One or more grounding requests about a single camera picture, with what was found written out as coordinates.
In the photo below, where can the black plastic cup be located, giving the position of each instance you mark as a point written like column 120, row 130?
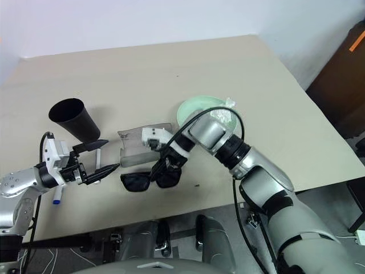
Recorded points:
column 75, row 120

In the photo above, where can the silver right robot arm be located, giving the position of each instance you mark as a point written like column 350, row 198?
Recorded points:
column 256, row 171

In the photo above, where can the black metal bar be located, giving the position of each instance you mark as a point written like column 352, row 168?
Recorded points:
column 57, row 242

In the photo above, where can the orange tape strip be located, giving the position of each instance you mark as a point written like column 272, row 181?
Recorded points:
column 355, row 44

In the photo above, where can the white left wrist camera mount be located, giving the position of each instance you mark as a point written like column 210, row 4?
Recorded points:
column 49, row 155

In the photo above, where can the grey robot torso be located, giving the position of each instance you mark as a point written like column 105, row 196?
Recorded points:
column 176, row 264

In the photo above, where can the light green bowl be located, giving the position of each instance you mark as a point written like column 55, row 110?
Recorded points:
column 196, row 105

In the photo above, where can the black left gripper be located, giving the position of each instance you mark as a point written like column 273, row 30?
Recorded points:
column 71, row 172

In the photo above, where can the dark brown cabinet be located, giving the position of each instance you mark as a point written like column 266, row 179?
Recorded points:
column 336, row 94

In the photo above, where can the white power strip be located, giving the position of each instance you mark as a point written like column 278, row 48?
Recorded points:
column 360, row 237

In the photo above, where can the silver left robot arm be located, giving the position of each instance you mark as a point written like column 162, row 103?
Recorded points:
column 20, row 182

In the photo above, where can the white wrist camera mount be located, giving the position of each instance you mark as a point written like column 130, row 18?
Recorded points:
column 49, row 155
column 155, row 134

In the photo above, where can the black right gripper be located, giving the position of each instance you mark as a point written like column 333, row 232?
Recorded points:
column 172, row 162

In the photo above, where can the grey rounded robot leg cover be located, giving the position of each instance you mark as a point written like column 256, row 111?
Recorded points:
column 145, row 237
column 216, row 234

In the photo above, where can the white marker blue cap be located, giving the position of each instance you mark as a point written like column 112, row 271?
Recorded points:
column 58, row 197

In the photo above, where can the clear crumpled plastic wrap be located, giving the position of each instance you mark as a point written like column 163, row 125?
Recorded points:
column 225, row 112

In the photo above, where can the black table leg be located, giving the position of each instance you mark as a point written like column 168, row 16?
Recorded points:
column 357, row 205

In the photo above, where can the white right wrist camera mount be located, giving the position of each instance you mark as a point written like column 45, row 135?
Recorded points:
column 155, row 134

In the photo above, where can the translucent grey glasses case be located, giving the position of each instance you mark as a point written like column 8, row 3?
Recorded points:
column 134, row 148

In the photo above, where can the black sunglasses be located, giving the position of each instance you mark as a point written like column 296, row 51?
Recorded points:
column 135, row 182

